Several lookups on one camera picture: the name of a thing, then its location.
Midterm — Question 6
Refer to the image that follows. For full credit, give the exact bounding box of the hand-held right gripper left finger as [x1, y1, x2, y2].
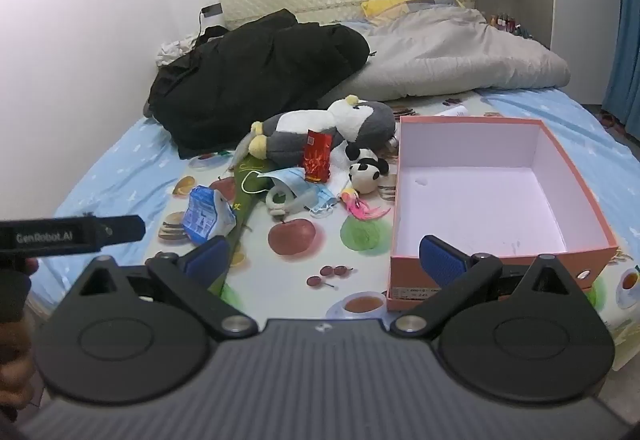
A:
[60, 235, 260, 342]

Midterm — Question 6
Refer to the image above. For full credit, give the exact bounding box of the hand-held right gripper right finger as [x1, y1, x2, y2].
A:
[389, 234, 590, 338]

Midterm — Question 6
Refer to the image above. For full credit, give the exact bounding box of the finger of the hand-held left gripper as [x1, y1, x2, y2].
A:
[97, 215, 147, 245]

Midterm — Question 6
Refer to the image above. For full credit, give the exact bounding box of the blue white plastic packet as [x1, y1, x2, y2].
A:
[182, 185, 237, 243]

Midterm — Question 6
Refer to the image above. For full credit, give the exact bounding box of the pink cardboard box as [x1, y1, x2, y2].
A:
[386, 116, 620, 315]

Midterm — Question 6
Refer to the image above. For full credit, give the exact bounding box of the translucent white rubbery object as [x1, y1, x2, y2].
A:
[265, 185, 303, 219]

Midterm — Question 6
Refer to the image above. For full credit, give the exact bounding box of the blue face mask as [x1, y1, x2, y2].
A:
[240, 167, 321, 215]
[309, 184, 339, 219]

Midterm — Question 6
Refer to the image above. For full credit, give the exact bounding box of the red foil snack packet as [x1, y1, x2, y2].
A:
[302, 130, 335, 184]

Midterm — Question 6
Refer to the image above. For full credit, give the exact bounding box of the person's left hand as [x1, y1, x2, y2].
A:
[0, 258, 47, 413]

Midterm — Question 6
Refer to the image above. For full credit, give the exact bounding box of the light blue bed sheet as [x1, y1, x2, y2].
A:
[30, 87, 640, 311]

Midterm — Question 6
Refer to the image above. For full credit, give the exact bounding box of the long green cloth pouch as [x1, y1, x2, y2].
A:
[207, 155, 276, 295]

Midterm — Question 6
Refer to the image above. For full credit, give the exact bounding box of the fruit printed mat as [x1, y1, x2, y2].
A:
[142, 92, 640, 373]

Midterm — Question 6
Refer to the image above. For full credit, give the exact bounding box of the small panda plush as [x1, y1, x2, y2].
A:
[345, 143, 391, 195]

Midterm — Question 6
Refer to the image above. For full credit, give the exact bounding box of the white paper towel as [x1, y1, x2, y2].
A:
[327, 140, 353, 193]

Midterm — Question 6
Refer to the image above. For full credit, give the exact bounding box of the grey white penguin plush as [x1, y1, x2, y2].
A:
[248, 94, 398, 161]

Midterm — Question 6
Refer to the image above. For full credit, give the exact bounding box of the white crumpled cloth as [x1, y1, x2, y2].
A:
[156, 36, 201, 66]

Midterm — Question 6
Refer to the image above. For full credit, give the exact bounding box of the black jacket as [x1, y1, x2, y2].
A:
[145, 8, 371, 159]

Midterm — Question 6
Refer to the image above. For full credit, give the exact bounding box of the grey duvet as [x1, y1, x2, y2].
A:
[320, 2, 571, 103]

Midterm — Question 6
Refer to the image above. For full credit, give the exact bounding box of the row of small bottles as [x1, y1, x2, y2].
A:
[487, 12, 531, 39]

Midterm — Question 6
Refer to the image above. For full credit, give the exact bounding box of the yellow pillow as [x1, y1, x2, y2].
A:
[361, 0, 416, 25]

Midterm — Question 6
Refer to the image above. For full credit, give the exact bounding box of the white wardrobe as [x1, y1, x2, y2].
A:
[472, 0, 626, 105]

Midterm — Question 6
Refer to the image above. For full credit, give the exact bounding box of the blue curtain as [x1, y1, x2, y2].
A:
[602, 0, 640, 141]

